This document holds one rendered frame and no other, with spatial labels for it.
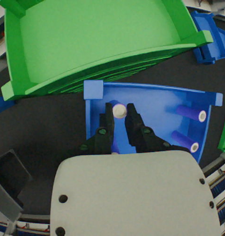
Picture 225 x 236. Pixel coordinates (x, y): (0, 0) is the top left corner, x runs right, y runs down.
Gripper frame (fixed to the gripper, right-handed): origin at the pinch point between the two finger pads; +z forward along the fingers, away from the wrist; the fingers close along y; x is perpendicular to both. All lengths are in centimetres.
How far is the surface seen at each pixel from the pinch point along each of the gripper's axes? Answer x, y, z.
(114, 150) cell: -3.9, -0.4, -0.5
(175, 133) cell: -5.8, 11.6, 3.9
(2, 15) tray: 21.8, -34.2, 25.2
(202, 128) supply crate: -2.9, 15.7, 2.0
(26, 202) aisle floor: -97, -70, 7
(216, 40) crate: 23, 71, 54
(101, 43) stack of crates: 7.6, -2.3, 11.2
